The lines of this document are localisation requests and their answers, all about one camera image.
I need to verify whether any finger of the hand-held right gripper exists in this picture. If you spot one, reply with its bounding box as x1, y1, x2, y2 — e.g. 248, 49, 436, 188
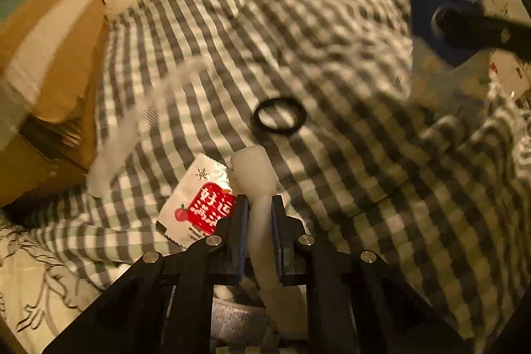
409, 0, 531, 69

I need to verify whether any floral print sheet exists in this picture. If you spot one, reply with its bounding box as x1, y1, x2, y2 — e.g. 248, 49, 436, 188
0, 212, 106, 354

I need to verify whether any grey checked blanket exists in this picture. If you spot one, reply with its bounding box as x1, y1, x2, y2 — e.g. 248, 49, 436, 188
25, 0, 531, 354

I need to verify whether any red and white sachet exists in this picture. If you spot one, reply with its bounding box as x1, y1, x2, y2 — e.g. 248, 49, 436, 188
157, 154, 238, 252

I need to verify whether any black rubber ring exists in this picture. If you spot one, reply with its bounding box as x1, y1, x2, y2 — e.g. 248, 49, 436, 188
253, 98, 307, 137

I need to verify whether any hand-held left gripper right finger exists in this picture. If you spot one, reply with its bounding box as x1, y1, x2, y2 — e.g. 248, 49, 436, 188
271, 195, 478, 354

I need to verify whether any white plastic comb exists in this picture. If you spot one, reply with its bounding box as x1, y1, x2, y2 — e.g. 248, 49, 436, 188
86, 59, 210, 198

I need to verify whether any brown cardboard box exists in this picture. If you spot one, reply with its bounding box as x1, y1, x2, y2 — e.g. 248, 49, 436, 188
0, 0, 112, 209

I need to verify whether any white plastic tube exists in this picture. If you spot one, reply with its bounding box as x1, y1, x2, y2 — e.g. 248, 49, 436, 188
229, 145, 308, 340

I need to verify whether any printed cardboard box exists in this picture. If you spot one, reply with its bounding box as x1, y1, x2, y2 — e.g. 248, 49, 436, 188
485, 47, 531, 108

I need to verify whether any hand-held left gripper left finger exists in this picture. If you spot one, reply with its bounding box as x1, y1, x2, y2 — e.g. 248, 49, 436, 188
41, 193, 250, 354

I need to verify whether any grey printed packet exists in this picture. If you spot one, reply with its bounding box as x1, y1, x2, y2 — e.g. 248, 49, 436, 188
211, 298, 272, 340

